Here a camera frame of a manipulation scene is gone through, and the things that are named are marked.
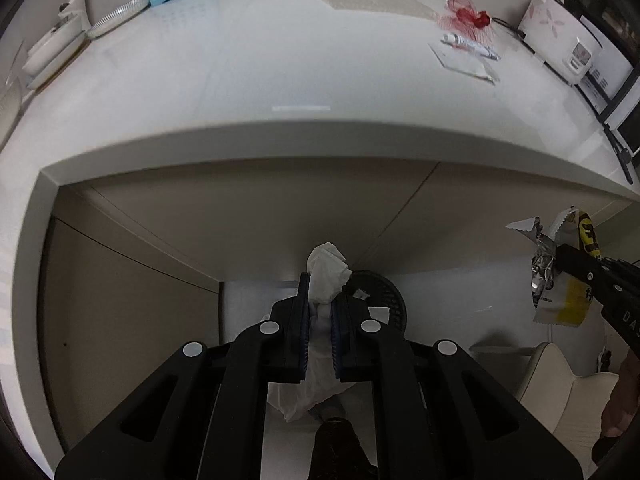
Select white tissue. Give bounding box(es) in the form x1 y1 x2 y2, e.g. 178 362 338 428
267 242 353 423

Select white flowered rice cooker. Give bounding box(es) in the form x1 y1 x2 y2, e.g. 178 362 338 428
516 0 603 87

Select white tube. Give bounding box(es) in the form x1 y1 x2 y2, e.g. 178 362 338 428
442 33 501 61

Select white microwave oven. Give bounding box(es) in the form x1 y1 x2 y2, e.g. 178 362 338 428
580 60 640 157

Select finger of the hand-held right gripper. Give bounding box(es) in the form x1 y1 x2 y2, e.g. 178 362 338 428
555 244 610 288

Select white ceramic bowl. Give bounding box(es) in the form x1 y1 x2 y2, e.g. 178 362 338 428
24 15 86 76

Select black rectangular device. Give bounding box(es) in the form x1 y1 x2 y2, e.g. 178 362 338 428
602 125 635 185

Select black metal rack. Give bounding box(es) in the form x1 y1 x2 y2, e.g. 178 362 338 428
570 0 640 128

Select clear plastic bag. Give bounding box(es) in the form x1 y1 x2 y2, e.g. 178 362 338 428
429 42 501 85

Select black mesh trash bin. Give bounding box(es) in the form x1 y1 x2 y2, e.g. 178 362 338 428
345 270 408 333

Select ribbed blue white plate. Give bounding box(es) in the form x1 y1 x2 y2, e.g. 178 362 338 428
85 0 151 41

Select person's right hand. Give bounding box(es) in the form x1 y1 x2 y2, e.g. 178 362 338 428
601 347 640 438

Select beige chair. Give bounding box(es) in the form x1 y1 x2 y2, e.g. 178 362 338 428
515 342 621 456

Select white slanted cup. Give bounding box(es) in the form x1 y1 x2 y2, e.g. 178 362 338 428
56 0 91 31

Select red mesh bag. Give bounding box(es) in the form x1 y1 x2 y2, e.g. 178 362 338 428
435 0 496 43

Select black rice cooker cord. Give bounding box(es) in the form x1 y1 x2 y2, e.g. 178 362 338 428
492 17 526 41

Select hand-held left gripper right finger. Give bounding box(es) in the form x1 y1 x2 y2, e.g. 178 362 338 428
330 292 583 480

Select brown patterned pants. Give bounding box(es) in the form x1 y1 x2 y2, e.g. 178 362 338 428
310 416 379 480

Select round wooden trivet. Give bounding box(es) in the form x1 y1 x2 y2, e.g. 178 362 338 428
27 42 91 92

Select beige base cabinet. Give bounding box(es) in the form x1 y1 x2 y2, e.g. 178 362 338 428
37 160 631 461

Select yellow snack packet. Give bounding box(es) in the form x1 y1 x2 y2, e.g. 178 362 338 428
505 207 603 326

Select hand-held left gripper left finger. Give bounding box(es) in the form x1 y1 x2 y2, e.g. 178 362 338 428
54 271 313 480

